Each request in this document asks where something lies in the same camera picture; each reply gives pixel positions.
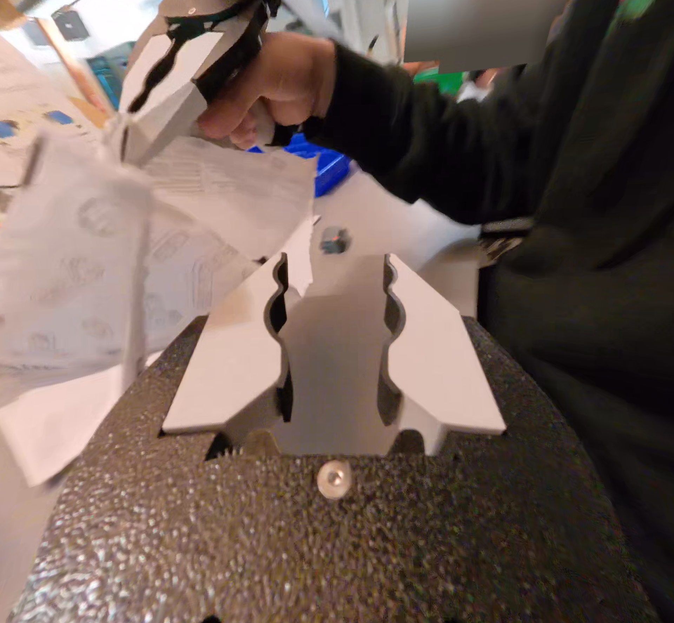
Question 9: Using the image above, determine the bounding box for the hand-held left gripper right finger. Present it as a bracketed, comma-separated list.
[376, 253, 507, 456]

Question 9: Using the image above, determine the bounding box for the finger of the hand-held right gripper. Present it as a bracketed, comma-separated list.
[117, 33, 180, 118]
[122, 30, 227, 166]

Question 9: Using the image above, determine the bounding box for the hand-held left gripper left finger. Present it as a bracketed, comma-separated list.
[160, 251, 295, 437]

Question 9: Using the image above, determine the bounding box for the blue plastic bin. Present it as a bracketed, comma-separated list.
[247, 133, 351, 197]

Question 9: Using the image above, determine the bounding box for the torn white paper bag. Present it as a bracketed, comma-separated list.
[0, 123, 319, 487]

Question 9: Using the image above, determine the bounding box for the person's right forearm black sleeve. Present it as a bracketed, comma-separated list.
[303, 41, 554, 226]

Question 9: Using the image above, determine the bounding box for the grey desk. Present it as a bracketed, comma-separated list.
[0, 159, 482, 623]

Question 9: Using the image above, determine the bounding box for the person's right hand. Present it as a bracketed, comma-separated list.
[197, 32, 338, 151]

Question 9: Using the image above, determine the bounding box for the person's black clothed torso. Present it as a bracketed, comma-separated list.
[474, 0, 674, 623]

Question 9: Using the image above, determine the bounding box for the small grey toy piece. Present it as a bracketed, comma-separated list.
[319, 227, 351, 255]

